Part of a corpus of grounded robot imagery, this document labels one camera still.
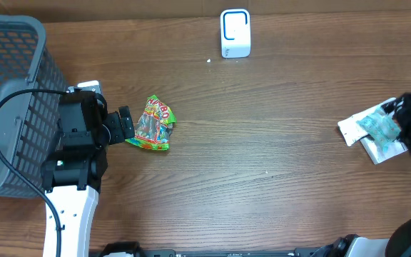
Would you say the colourful Haribo candy bag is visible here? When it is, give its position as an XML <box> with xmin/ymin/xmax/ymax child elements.
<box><xmin>126</xmin><ymin>95</ymin><xmax>177</xmax><ymax>151</ymax></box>

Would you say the white Hansaplast plaster box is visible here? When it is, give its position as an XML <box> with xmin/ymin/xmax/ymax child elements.
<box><xmin>360</xmin><ymin>137</ymin><xmax>407</xmax><ymax>165</ymax></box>

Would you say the teal tissue packet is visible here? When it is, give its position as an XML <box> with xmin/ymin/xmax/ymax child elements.
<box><xmin>357</xmin><ymin>107</ymin><xmax>401</xmax><ymax>151</ymax></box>

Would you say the white tube with gold cap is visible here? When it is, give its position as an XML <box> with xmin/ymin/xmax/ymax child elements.
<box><xmin>338</xmin><ymin>97</ymin><xmax>396</xmax><ymax>146</ymax></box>

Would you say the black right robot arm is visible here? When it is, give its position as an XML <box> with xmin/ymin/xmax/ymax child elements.
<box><xmin>312</xmin><ymin>93</ymin><xmax>411</xmax><ymax>257</ymax></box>

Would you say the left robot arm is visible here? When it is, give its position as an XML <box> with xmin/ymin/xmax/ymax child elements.
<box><xmin>41</xmin><ymin>88</ymin><xmax>135</xmax><ymax>256</ymax></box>

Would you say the white barcode scanner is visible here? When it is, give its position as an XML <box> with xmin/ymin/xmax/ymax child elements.
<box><xmin>220</xmin><ymin>9</ymin><xmax>251</xmax><ymax>59</ymax></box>

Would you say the grey plastic shopping basket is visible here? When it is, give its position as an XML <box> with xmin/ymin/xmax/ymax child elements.
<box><xmin>0</xmin><ymin>15</ymin><xmax>68</xmax><ymax>198</ymax></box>

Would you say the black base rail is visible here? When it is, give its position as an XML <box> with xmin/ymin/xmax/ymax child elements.
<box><xmin>88</xmin><ymin>241</ymin><xmax>333</xmax><ymax>257</ymax></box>

